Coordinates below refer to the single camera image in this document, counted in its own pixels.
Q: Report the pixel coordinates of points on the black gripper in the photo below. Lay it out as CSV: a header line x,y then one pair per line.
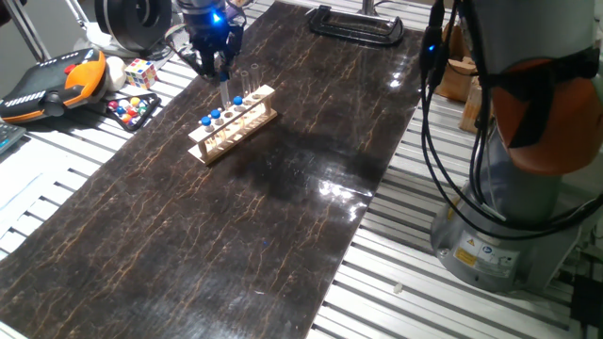
x,y
212,35

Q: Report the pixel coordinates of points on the person forearm dark sleeve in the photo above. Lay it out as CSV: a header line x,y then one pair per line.
x,y
9,9

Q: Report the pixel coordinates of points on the orange and black teach pendant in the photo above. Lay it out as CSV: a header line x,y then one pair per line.
x,y
52,89

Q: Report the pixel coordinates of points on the open glass test tube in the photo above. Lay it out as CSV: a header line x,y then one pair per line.
x,y
255,77
245,87

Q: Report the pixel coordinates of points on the rubik's cube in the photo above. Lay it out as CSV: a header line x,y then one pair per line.
x,y
141,73

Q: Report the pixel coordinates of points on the black round spool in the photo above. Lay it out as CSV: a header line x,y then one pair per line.
x,y
132,23

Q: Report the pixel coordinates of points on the black power box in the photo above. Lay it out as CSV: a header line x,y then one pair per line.
x,y
586,301

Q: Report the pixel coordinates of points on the dark marble pattern mat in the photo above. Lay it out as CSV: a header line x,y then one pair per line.
x,y
212,226

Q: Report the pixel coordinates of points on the small white plastic piece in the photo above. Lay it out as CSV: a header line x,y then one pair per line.
x,y
398,287

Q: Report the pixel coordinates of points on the white ball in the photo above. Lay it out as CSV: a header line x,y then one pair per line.
x,y
115,73

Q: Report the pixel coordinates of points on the black triangle tray with balls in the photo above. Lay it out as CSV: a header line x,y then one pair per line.
x,y
132,110

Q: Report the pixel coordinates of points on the black keyboard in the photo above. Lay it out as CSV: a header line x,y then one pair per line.
x,y
9,136

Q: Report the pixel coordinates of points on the wooden block stack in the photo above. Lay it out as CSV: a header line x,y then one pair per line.
x,y
454,80

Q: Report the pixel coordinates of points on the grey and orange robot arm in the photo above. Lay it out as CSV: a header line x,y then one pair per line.
x,y
532,117

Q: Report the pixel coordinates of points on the aluminium frame post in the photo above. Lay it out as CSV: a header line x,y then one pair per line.
x,y
28,33

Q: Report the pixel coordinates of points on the white paper sheet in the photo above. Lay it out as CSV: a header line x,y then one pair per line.
x,y
23,188

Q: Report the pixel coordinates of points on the wooden test tube rack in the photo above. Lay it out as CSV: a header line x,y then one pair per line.
x,y
226,139

